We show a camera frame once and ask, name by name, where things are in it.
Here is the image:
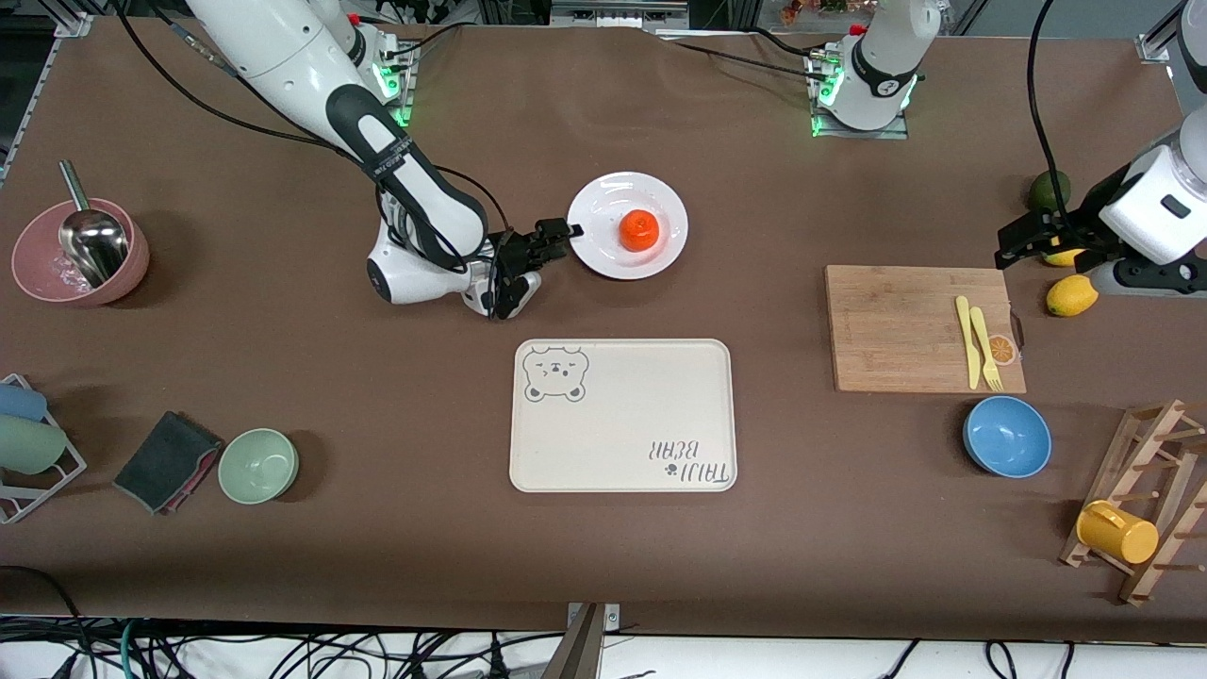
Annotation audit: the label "white wire cup rack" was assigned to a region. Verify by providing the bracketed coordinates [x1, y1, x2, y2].
[0, 373, 88, 525]

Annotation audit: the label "yellow mug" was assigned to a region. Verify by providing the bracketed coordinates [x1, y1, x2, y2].
[1076, 500, 1160, 565]

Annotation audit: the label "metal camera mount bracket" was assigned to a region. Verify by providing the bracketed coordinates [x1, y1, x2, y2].
[542, 602, 623, 679]

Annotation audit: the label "dark folded cloth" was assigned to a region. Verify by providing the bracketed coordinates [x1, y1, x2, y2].
[113, 410, 225, 516]

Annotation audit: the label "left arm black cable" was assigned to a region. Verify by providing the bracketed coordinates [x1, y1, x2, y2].
[1028, 0, 1076, 227]

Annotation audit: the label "wooden mug rack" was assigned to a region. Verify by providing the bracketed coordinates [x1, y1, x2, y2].
[1059, 399, 1207, 606]

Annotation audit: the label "light green cup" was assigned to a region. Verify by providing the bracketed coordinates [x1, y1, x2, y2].
[0, 415, 69, 475]

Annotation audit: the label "wooden cutting board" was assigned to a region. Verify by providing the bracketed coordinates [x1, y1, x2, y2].
[825, 265, 1028, 395]

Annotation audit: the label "cream tray with bear print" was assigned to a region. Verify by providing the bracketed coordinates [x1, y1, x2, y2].
[509, 339, 737, 494]

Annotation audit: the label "metal scoop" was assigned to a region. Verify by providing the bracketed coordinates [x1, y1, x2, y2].
[58, 160, 130, 289]

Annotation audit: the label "aluminium frame rail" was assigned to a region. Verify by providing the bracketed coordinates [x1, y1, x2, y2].
[476, 0, 755, 34]

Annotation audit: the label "orange fruit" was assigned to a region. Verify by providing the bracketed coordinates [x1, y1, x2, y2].
[619, 208, 660, 253]

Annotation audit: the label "black floor cable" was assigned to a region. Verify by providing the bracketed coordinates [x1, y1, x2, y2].
[0, 564, 95, 679]

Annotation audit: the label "clear ice pieces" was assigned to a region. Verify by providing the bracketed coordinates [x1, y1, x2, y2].
[42, 259, 95, 291]

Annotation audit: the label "yellow plastic fork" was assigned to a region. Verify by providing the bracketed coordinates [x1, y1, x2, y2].
[970, 306, 1004, 392]

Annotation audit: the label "yellow plastic knife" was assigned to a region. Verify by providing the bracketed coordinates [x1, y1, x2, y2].
[955, 295, 983, 390]

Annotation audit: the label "black base cable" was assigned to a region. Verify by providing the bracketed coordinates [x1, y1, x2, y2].
[387, 21, 465, 72]
[660, 26, 831, 81]

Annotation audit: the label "green lime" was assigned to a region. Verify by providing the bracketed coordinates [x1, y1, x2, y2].
[1028, 169, 1073, 214]

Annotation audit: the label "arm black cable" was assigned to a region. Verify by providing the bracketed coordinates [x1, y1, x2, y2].
[1028, 0, 1076, 227]
[111, 0, 515, 246]

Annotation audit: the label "white plate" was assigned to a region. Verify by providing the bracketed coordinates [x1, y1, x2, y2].
[566, 171, 689, 281]

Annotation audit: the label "light green bowl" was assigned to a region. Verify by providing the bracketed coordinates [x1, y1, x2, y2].
[218, 428, 300, 505]

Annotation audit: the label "pink bowl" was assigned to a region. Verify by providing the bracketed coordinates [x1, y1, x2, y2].
[11, 198, 150, 307]

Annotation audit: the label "blue bowl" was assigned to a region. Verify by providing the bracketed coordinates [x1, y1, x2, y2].
[962, 395, 1053, 480]

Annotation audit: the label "light blue cup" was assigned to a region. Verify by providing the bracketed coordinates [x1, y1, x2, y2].
[0, 383, 48, 422]

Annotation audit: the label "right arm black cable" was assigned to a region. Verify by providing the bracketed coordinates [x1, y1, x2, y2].
[111, 0, 515, 246]

